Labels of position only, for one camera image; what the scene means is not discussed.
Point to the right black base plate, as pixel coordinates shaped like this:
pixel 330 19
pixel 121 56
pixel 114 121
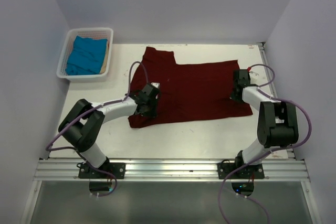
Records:
pixel 225 170

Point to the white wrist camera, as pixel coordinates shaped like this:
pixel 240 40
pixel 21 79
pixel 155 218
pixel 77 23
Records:
pixel 253 75
pixel 155 84

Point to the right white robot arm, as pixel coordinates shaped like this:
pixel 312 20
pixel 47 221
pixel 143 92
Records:
pixel 277 125

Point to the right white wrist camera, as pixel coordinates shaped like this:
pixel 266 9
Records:
pixel 253 75

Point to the aluminium mounting rail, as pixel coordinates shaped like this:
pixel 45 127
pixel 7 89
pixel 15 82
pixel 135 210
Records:
pixel 177 170

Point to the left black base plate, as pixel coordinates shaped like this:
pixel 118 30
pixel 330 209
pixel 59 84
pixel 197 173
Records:
pixel 116 169

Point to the white plastic basket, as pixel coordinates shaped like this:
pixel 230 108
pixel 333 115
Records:
pixel 94 33

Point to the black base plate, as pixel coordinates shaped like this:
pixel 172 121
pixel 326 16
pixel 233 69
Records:
pixel 116 169
pixel 225 170

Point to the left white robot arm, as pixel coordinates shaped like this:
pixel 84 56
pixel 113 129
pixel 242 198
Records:
pixel 82 124

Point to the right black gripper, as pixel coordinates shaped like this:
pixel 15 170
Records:
pixel 233 98

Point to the blue t shirt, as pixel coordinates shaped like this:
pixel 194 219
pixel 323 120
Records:
pixel 88 57

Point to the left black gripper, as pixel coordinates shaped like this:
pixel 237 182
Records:
pixel 153 113

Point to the dark red t shirt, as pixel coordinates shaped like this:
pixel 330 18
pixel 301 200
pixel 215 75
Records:
pixel 191 92

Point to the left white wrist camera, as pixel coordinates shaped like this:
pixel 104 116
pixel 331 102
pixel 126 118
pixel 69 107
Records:
pixel 155 84

